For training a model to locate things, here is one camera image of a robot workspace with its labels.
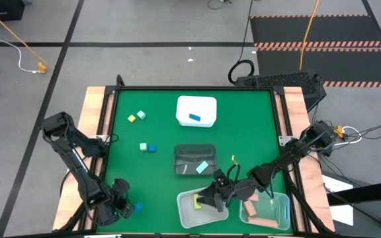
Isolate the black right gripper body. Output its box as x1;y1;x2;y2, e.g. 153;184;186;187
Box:
212;169;249;201

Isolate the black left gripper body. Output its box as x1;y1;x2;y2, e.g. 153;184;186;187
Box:
110;178;136;221

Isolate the mint rectangular block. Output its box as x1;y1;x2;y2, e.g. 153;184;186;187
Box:
195;161;210;175

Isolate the long pink block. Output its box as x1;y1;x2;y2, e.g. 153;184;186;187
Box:
247;216;279;229

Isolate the frosted clear plastic bin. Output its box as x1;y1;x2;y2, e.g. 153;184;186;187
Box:
176;186;230;229

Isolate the green table mat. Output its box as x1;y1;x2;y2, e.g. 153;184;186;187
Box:
96;88;294;234

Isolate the dark smoky plastic bin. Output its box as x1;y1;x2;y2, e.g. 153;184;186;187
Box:
173;143;218;177

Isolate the white plastic bin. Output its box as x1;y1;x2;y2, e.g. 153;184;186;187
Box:
175;95;218;129

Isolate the white board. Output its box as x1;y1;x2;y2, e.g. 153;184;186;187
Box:
321;174;355;227

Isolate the black perforated computer case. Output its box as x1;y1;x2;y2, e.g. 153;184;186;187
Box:
235;71;327;112

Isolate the black beam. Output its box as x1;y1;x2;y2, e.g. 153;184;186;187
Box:
325;179;381;206

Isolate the black striped floor mat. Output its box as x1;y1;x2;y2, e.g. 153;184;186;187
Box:
249;15;381;89

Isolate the black aluminium table frame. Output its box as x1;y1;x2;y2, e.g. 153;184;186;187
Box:
53;74;335;238

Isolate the white looped cable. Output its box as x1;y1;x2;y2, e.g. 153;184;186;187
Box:
341;125;363;146

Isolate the black coiled floor cable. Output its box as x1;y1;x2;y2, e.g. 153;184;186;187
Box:
227;0;256;85

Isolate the white floor cable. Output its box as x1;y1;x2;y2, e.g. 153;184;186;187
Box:
0;0;41;74

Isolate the orange floor cable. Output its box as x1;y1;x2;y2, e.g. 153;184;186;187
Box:
0;2;48;67
298;0;321;71

